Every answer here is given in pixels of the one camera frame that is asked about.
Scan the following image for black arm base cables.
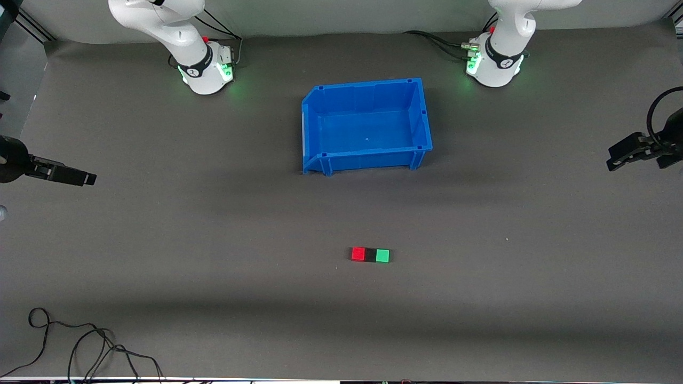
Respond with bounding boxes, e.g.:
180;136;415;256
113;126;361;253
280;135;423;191
403;11;499;60
168;8;244;69

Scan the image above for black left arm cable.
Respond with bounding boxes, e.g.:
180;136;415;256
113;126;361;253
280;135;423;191
647;86;683;151

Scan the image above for black right arm base cables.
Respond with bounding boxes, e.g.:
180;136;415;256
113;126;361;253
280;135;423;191
168;8;244;69

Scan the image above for thin black loose cable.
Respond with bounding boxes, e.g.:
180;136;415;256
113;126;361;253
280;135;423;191
0;308;115;377
68;328;163;383

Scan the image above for dark aluminium frame rail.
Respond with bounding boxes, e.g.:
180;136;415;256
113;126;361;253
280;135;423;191
0;0;55;42

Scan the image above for black left arm base cables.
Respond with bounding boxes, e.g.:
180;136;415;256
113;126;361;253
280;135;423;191
403;11;499;60

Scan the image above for blue plastic storage bin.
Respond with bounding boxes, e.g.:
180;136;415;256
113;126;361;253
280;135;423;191
301;78;433;176

